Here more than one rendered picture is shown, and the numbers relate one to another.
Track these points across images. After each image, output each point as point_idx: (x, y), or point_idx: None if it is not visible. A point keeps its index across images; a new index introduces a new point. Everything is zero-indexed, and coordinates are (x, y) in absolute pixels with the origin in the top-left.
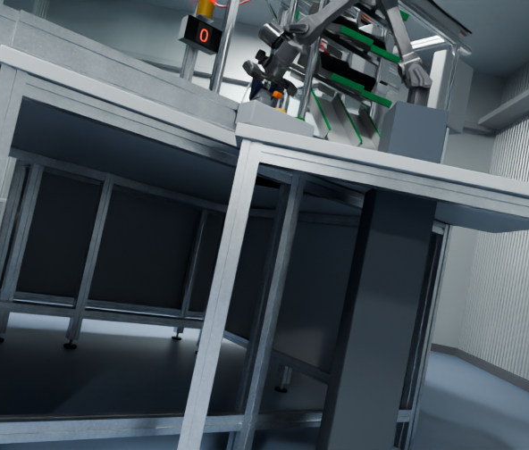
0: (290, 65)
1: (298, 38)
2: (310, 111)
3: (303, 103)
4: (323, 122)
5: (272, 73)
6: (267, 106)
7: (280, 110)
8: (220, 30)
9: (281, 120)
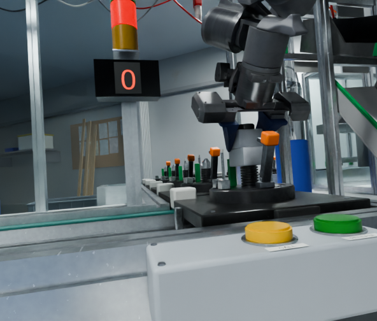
0: (291, 58)
1: (279, 7)
2: (346, 121)
3: (328, 113)
4: None
5: (248, 99)
6: (211, 267)
7: (267, 237)
8: (153, 60)
9: (277, 285)
